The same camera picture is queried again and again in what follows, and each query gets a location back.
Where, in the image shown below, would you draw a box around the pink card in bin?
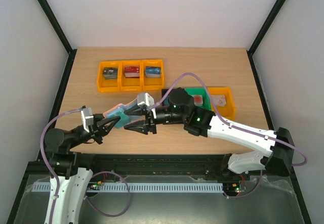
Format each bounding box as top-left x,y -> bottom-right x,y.
212,95 -> 227,107

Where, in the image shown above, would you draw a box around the right black frame post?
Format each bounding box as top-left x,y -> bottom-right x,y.
247,0 -> 298,55

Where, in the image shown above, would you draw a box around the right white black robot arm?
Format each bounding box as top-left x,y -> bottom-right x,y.
124,87 -> 294,180

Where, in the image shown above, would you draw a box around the pink card holder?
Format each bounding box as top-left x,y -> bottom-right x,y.
103,100 -> 141,129

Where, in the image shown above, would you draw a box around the teal card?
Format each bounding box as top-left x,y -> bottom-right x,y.
113,110 -> 132,129

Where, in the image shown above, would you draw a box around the black frame post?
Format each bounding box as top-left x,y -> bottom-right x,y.
247,0 -> 298,55
26,0 -> 76,55

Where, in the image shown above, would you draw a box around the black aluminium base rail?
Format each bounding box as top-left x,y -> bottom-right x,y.
26,153 -> 297,182

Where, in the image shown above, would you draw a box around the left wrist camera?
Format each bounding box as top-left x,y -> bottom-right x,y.
81,107 -> 94,132

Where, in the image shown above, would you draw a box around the red white card stack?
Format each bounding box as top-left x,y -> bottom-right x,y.
193,95 -> 204,107

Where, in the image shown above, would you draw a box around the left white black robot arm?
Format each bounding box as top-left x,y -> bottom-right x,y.
41,114 -> 120,223

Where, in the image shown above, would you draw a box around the yellow bin middle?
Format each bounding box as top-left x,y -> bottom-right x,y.
120,60 -> 143,92

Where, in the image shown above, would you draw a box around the white slotted cable duct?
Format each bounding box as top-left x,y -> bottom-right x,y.
26,181 -> 224,193

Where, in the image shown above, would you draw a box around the black card stack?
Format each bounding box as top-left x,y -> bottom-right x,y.
102,67 -> 118,80

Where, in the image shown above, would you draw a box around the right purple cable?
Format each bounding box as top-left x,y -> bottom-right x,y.
150,72 -> 308,200

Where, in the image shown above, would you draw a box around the blue card stack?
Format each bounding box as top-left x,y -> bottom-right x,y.
144,66 -> 161,78

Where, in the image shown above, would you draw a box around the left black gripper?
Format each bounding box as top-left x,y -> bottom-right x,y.
68,113 -> 120,149

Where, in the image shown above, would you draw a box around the yellow bin far right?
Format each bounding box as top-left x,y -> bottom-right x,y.
208,87 -> 236,121

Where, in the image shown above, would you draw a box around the yellow bin left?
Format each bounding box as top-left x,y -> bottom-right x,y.
97,61 -> 121,93

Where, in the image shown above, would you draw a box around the black bin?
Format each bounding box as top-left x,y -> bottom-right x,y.
161,88 -> 169,106

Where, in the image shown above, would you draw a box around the left black frame post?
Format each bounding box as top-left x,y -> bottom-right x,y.
26,0 -> 76,55

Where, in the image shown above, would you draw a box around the yellow bin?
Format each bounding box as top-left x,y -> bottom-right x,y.
208,87 -> 236,121
97,61 -> 121,93
142,59 -> 165,91
120,60 -> 143,92

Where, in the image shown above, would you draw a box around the green bin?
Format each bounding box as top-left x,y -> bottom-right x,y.
185,87 -> 211,110

